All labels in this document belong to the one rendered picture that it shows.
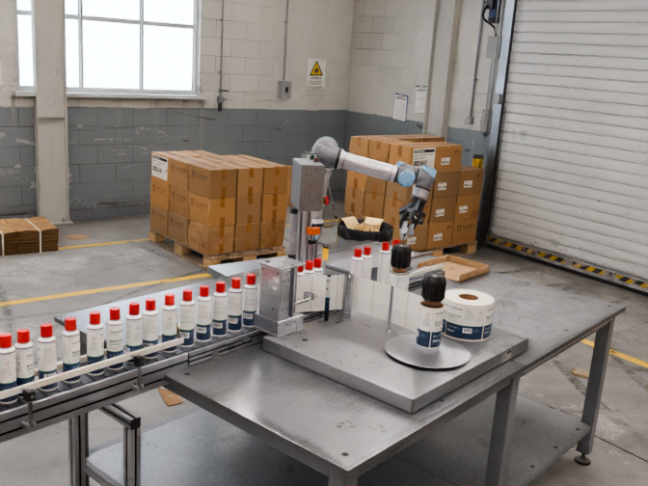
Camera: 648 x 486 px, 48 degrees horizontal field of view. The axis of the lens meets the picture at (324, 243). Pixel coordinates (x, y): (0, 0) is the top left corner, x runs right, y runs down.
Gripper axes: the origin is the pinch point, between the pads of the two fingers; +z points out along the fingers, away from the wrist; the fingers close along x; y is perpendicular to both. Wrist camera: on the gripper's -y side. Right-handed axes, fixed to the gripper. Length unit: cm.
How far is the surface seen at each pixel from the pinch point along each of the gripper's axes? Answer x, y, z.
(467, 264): 62, -31, -1
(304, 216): -57, 15, 8
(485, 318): 2, 76, 22
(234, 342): -80, 50, 61
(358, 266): -25.8, 16.6, 19.8
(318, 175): -64, 32, -9
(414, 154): 147, -282, -91
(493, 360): 1, 89, 35
